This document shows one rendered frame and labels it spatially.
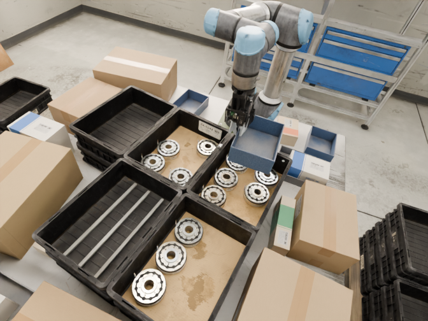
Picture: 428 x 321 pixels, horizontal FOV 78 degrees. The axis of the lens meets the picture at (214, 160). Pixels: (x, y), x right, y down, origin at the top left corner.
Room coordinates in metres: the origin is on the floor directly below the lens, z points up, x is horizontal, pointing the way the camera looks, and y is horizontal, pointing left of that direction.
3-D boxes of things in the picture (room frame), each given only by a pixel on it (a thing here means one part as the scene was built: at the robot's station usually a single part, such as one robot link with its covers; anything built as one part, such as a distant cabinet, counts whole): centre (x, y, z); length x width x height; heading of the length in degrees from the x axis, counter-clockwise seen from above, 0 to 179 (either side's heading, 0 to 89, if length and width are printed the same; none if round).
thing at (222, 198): (0.60, -0.02, 0.86); 0.10 x 0.10 x 0.01
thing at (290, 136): (1.22, -0.39, 0.74); 0.16 x 0.12 x 0.07; 175
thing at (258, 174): (0.75, -0.24, 0.86); 0.10 x 0.10 x 0.01
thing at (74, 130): (0.91, 0.43, 0.92); 0.40 x 0.30 x 0.02; 158
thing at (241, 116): (0.69, -0.05, 1.26); 0.09 x 0.08 x 0.12; 166
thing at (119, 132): (0.91, 0.43, 0.87); 0.40 x 0.30 x 0.11; 158
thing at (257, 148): (0.70, -0.14, 1.10); 0.20 x 0.15 x 0.07; 167
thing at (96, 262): (0.42, 0.30, 0.87); 0.40 x 0.30 x 0.11; 158
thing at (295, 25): (1.15, -0.22, 1.13); 0.15 x 0.12 x 0.55; 68
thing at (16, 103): (1.27, 1.37, 0.37); 0.40 x 0.30 x 0.45; 168
